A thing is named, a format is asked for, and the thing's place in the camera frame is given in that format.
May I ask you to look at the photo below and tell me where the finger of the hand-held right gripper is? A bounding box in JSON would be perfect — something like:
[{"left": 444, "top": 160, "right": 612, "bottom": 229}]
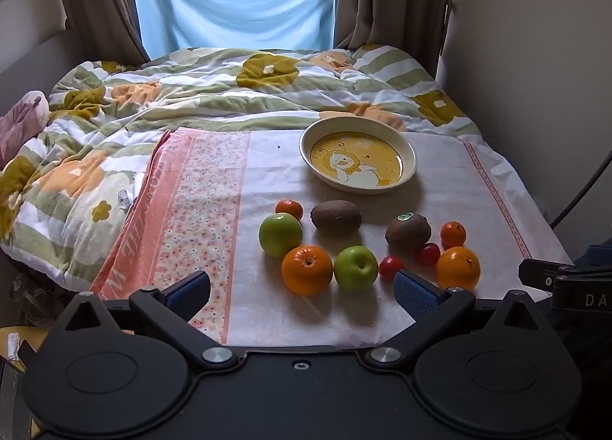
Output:
[{"left": 519, "top": 258, "right": 575, "bottom": 290}]

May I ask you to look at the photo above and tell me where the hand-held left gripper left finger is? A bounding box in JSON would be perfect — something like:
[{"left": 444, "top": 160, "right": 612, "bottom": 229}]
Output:
[{"left": 62, "top": 270, "right": 240, "bottom": 371}]

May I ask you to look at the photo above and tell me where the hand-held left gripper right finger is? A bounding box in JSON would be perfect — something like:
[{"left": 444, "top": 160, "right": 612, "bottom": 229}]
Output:
[{"left": 366, "top": 269, "right": 543, "bottom": 371}]

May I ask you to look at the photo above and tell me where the red cherry tomato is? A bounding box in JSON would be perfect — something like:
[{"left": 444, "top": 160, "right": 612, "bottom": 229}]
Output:
[
  {"left": 379, "top": 256, "right": 405, "bottom": 279},
  {"left": 415, "top": 243, "right": 441, "bottom": 267}
]

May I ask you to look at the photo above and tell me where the large orange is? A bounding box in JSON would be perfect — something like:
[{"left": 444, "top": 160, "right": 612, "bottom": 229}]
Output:
[
  {"left": 281, "top": 245, "right": 334, "bottom": 297},
  {"left": 435, "top": 246, "right": 481, "bottom": 292}
]

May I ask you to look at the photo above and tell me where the green apple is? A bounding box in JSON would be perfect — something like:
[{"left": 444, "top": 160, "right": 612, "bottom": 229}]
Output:
[
  {"left": 259, "top": 213, "right": 304, "bottom": 258},
  {"left": 333, "top": 246, "right": 379, "bottom": 292}
]

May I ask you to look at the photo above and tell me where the cream bowl with duck print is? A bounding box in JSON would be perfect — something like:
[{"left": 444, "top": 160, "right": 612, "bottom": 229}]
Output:
[{"left": 299, "top": 117, "right": 418, "bottom": 195}]

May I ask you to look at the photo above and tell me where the brown kiwi with green sticker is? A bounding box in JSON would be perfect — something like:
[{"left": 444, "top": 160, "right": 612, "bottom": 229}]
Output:
[{"left": 385, "top": 213, "right": 432, "bottom": 249}]

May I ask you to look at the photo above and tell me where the small tangerine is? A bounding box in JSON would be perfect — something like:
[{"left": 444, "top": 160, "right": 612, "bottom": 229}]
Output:
[
  {"left": 440, "top": 221, "right": 467, "bottom": 250},
  {"left": 275, "top": 199, "right": 304, "bottom": 222}
]

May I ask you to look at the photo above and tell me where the white and pink floral cloth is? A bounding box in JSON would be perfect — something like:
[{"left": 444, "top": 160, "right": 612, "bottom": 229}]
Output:
[{"left": 88, "top": 127, "right": 575, "bottom": 347}]

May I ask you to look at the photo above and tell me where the yellow wooden board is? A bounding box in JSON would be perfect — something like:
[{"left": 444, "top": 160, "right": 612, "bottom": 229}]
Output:
[{"left": 0, "top": 325, "right": 36, "bottom": 363}]

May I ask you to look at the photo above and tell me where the green striped floral blanket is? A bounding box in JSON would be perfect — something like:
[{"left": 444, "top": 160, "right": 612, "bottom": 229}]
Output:
[{"left": 0, "top": 47, "right": 483, "bottom": 292}]

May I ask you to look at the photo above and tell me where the pink plush cloth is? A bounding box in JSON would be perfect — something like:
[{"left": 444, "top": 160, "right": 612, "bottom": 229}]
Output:
[{"left": 0, "top": 91, "right": 51, "bottom": 168}]

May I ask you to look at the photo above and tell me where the grey padded headboard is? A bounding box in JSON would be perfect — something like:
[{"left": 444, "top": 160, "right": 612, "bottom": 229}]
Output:
[{"left": 0, "top": 29, "right": 82, "bottom": 101}]

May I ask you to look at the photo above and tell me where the light blue window cloth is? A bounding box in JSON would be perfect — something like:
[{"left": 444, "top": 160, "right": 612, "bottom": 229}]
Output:
[{"left": 130, "top": 0, "right": 335, "bottom": 63}]

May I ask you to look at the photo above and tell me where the brown curtain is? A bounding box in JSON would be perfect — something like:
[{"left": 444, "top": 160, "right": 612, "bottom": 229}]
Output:
[
  {"left": 335, "top": 0, "right": 452, "bottom": 75},
  {"left": 52, "top": 0, "right": 149, "bottom": 67}
]

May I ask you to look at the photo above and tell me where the black cable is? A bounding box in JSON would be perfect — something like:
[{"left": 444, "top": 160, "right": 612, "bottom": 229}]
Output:
[{"left": 550, "top": 148, "right": 612, "bottom": 230}]

